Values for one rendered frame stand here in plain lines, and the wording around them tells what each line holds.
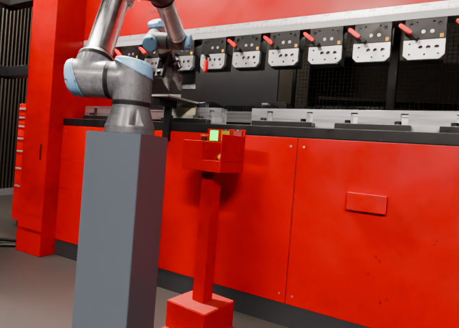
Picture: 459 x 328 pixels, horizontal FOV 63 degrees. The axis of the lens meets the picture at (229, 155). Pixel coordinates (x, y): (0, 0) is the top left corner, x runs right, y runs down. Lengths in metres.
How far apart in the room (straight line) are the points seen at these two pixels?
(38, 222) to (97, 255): 1.50
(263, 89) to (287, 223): 1.07
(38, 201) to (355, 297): 1.91
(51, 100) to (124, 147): 1.53
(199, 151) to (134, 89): 0.46
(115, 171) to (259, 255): 0.89
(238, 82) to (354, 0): 1.03
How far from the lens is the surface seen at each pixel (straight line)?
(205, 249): 1.58
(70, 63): 1.26
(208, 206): 1.55
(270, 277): 1.78
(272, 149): 1.71
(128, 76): 1.17
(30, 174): 2.72
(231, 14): 2.09
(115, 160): 1.13
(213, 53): 2.07
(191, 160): 1.54
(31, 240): 2.74
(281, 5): 1.97
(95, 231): 1.18
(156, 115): 2.58
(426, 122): 1.71
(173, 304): 1.66
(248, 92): 2.53
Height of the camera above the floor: 0.75
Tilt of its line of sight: 1 degrees down
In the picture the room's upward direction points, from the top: 5 degrees clockwise
